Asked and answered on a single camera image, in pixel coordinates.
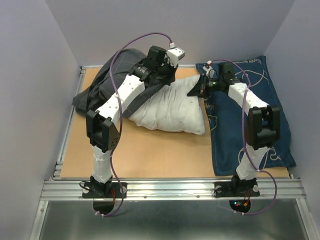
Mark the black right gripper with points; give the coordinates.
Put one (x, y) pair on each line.
(200, 90)

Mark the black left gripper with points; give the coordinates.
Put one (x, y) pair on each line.
(171, 77)

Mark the white stained pillow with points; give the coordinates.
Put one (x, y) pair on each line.
(171, 110)

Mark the grey checked pillowcase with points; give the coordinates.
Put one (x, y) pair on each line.
(102, 88)

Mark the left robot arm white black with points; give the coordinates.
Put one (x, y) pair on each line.
(144, 78)

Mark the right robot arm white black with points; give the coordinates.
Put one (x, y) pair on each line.
(260, 123)

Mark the blue fish-print cushion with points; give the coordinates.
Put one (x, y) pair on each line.
(224, 117)

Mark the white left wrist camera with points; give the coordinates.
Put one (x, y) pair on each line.
(174, 55)

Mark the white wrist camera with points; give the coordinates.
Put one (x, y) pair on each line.
(209, 71)
(174, 55)

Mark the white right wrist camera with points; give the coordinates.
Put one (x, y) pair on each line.
(209, 71)

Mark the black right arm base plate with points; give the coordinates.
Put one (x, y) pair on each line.
(227, 189)

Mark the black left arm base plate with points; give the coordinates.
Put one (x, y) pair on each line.
(110, 190)

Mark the aluminium mounting rail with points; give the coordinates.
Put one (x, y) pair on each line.
(164, 190)

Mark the aluminium table edge frame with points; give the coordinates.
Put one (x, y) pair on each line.
(65, 140)

